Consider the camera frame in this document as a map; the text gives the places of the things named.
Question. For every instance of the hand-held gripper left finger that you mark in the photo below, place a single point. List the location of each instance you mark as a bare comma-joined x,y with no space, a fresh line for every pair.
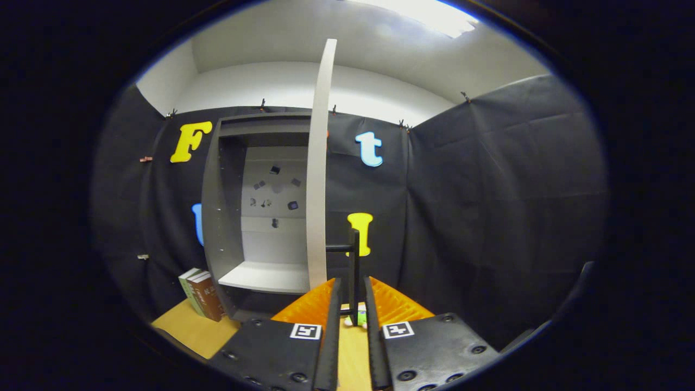
329,347

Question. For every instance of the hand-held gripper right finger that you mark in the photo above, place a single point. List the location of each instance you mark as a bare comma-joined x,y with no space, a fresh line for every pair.
376,353

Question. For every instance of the beige cabinet door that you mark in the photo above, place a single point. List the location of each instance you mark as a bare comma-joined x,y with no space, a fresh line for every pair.
320,163

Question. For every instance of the green and white plush toy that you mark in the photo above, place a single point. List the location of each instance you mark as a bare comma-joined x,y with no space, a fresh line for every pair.
362,317

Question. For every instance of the brown spine book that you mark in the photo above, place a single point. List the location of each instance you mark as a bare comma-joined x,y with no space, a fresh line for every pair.
214,298
200,298

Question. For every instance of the grey cabinet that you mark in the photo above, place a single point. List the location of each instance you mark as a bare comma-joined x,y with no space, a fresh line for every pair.
222,217

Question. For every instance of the black backdrop cloth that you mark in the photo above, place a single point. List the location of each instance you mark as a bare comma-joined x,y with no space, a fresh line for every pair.
488,217

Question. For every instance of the long ceiling light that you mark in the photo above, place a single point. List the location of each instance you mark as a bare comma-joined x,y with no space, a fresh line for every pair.
429,13

